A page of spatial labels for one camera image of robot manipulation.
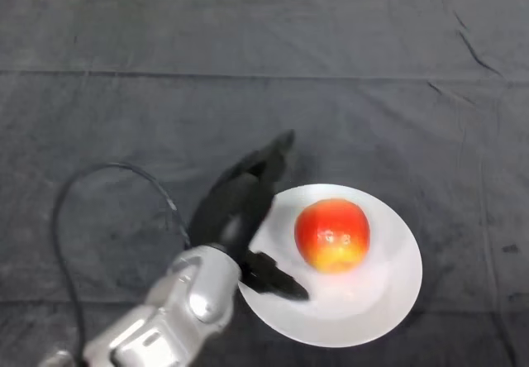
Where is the white round plate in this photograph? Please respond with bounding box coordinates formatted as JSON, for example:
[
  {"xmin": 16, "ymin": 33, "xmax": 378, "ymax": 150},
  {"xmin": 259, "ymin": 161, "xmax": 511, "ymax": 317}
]
[{"xmin": 236, "ymin": 183, "xmax": 424, "ymax": 349}]

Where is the black table cloth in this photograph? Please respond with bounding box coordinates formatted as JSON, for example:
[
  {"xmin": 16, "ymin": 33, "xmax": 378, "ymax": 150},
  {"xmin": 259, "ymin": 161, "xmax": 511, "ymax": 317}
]
[{"xmin": 0, "ymin": 0, "xmax": 529, "ymax": 367}]

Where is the red yellow apple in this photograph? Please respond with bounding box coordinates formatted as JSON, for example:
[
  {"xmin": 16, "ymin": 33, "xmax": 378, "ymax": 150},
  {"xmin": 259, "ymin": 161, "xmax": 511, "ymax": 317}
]
[{"xmin": 293, "ymin": 199, "xmax": 370, "ymax": 275}]

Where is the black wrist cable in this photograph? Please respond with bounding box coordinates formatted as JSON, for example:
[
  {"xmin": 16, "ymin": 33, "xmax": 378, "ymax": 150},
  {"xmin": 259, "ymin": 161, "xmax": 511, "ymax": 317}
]
[{"xmin": 51, "ymin": 162, "xmax": 192, "ymax": 367}]

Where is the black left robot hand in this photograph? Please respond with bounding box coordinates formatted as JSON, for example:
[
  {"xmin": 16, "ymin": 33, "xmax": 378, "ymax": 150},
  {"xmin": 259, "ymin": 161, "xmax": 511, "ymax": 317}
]
[{"xmin": 188, "ymin": 129, "xmax": 311, "ymax": 303}]

